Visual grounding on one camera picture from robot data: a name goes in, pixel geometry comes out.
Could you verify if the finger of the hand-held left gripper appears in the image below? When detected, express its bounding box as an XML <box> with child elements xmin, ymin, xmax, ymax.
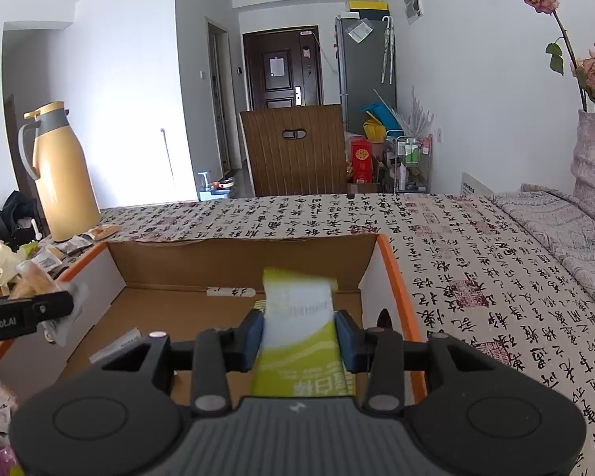
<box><xmin>35</xmin><ymin>291</ymin><xmax>75</xmax><ymax>324</ymax></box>

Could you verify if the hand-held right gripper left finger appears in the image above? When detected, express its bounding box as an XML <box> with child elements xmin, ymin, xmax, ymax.
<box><xmin>92</xmin><ymin>309</ymin><xmax>265</xmax><ymax>416</ymax></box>

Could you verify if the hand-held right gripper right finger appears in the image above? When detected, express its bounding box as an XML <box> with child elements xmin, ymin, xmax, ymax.
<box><xmin>333</xmin><ymin>309</ymin><xmax>501</xmax><ymax>415</ymax></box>

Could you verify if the bread snack packet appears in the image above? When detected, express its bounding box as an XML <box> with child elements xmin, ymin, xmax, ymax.
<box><xmin>9</xmin><ymin>259</ymin><xmax>89</xmax><ymax>347</ymax></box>

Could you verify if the green and white snack packet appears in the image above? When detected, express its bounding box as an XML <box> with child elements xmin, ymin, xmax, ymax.
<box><xmin>250</xmin><ymin>268</ymin><xmax>351</xmax><ymax>398</ymax></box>

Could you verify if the orange-edged cardboard box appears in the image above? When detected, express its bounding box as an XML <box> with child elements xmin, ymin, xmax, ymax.
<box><xmin>0</xmin><ymin>233</ymin><xmax>430</xmax><ymax>407</ymax></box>

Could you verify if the white brown snack packet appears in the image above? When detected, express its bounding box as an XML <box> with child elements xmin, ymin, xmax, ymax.
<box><xmin>30</xmin><ymin>247</ymin><xmax>68</xmax><ymax>279</ymax></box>

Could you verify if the cream artificial flower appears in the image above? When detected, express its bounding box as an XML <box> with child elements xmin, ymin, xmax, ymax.
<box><xmin>0</xmin><ymin>242</ymin><xmax>29</xmax><ymax>289</ymax></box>

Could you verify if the dark snack packet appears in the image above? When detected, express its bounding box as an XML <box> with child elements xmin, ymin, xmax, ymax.
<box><xmin>54</xmin><ymin>234</ymin><xmax>96</xmax><ymax>259</ymax></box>

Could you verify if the white flat snack packet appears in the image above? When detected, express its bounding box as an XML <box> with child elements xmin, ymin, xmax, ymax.
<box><xmin>88</xmin><ymin>327</ymin><xmax>140</xmax><ymax>364</ymax></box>

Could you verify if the orange pastry packet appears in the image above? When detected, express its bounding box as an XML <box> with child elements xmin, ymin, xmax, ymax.
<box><xmin>83</xmin><ymin>224</ymin><xmax>123</xmax><ymax>242</ymax></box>

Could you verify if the black bag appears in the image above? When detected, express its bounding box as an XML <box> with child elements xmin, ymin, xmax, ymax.
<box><xmin>0</xmin><ymin>190</ymin><xmax>44</xmax><ymax>253</ymax></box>

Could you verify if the yellow thermos jug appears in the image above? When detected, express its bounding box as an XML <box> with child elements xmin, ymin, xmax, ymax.
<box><xmin>18</xmin><ymin>102</ymin><xmax>103</xmax><ymax>243</ymax></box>

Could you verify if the small blue appliance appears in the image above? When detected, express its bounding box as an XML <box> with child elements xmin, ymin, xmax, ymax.
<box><xmin>196</xmin><ymin>171</ymin><xmax>237</xmax><ymax>202</ymax></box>

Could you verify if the brown wooden chair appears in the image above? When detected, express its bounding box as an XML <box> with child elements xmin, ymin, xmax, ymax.
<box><xmin>239</xmin><ymin>104</ymin><xmax>351</xmax><ymax>198</ymax></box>

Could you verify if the thin white pole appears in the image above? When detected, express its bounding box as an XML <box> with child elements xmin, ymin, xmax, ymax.
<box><xmin>159</xmin><ymin>127</ymin><xmax>176</xmax><ymax>200</ymax></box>

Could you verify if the red gift box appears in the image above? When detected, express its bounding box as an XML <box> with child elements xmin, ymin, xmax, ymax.
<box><xmin>350</xmin><ymin>136</ymin><xmax>376</xmax><ymax>182</ymax></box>

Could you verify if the metal rack cart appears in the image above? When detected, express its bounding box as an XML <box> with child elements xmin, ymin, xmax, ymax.
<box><xmin>384</xmin><ymin>134</ymin><xmax>434</xmax><ymax>194</ymax></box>

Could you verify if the yellow bag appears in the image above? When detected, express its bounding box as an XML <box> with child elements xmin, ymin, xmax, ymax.
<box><xmin>362</xmin><ymin>119</ymin><xmax>388</xmax><ymax>142</ymax></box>

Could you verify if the blue plastic basket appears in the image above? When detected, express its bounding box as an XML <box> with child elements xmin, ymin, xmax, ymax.
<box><xmin>357</xmin><ymin>101</ymin><xmax>403</xmax><ymax>132</ymax></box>

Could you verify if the white feather decoration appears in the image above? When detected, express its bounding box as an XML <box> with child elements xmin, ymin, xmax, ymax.
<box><xmin>397</xmin><ymin>86</ymin><xmax>435</xmax><ymax>138</ymax></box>

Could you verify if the white interior door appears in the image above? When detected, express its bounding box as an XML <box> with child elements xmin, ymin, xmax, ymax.
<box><xmin>205</xmin><ymin>17</ymin><xmax>232</xmax><ymax>175</ymax></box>

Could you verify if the grey patterned cloth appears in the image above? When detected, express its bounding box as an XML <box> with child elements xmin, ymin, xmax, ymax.
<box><xmin>491</xmin><ymin>183</ymin><xmax>595</xmax><ymax>329</ymax></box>

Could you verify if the dark brown entrance door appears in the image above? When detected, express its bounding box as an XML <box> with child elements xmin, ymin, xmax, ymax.
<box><xmin>242</xmin><ymin>25</ymin><xmax>325</xmax><ymax>111</ymax></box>

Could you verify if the grey refrigerator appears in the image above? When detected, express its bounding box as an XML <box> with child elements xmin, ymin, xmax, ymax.
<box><xmin>334</xmin><ymin>12</ymin><xmax>398</xmax><ymax>131</ymax></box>

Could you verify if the white folded umbrella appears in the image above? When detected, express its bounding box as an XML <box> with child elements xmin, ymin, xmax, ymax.
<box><xmin>380</xmin><ymin>16</ymin><xmax>395</xmax><ymax>85</ymax></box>

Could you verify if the clear document pouch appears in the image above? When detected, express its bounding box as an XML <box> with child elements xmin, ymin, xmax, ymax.
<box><xmin>346</xmin><ymin>20</ymin><xmax>373</xmax><ymax>43</ymax></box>

